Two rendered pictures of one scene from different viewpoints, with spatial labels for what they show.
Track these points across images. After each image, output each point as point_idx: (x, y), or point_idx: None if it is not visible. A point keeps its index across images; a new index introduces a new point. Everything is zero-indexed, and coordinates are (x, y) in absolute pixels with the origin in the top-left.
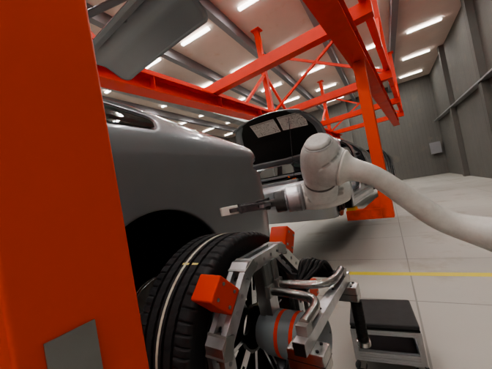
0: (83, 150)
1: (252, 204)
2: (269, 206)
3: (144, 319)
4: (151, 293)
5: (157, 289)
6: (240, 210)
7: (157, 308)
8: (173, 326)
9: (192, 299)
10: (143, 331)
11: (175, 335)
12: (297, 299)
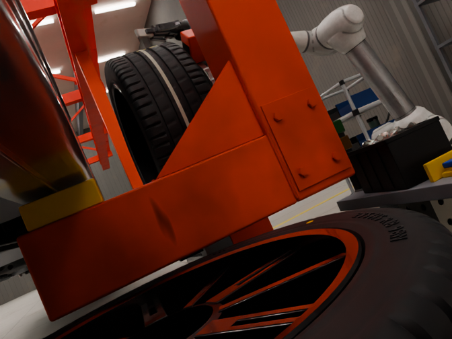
0: None
1: (169, 22)
2: (180, 27)
3: (134, 79)
4: (124, 66)
5: (128, 63)
6: (159, 27)
7: (144, 67)
8: (176, 65)
9: (190, 37)
10: (140, 84)
11: (183, 66)
12: None
